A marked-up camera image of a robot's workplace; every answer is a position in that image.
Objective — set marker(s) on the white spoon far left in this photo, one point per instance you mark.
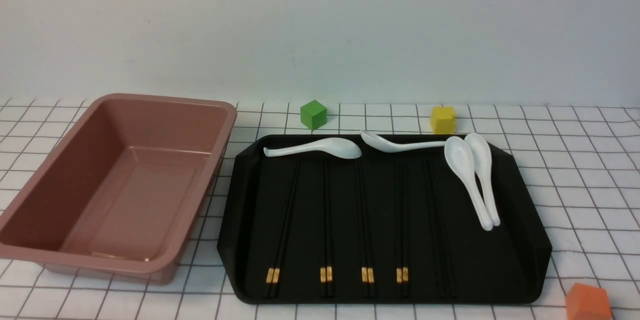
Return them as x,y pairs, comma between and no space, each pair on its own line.
338,147

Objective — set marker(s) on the white spoon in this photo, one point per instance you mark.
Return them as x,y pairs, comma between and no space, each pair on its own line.
482,155
459,158
338,147
384,145

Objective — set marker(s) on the green cube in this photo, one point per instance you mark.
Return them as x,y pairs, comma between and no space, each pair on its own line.
313,115

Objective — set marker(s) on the white spoon top centre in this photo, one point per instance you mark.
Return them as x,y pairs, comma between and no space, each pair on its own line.
384,145

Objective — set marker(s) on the black plastic tray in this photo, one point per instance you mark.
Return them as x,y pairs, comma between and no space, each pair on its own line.
271,238

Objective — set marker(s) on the yellow cube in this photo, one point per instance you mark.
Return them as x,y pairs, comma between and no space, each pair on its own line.
443,120

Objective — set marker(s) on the white spoon right inner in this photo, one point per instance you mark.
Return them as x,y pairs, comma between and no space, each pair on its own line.
459,158

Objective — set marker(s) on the white spoon right outer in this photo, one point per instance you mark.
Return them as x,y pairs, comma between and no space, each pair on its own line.
482,155

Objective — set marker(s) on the plain black chopstick left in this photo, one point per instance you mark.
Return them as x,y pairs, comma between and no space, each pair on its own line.
435,229

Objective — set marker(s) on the plain black chopstick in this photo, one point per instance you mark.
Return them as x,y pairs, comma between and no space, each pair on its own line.
449,286
435,229

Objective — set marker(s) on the plain black chopstick right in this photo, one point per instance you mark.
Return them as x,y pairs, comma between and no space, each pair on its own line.
449,286

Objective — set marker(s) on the pink plastic bin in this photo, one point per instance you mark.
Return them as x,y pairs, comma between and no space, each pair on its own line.
121,192

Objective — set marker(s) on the orange cube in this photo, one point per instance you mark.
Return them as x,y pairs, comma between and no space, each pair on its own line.
585,302

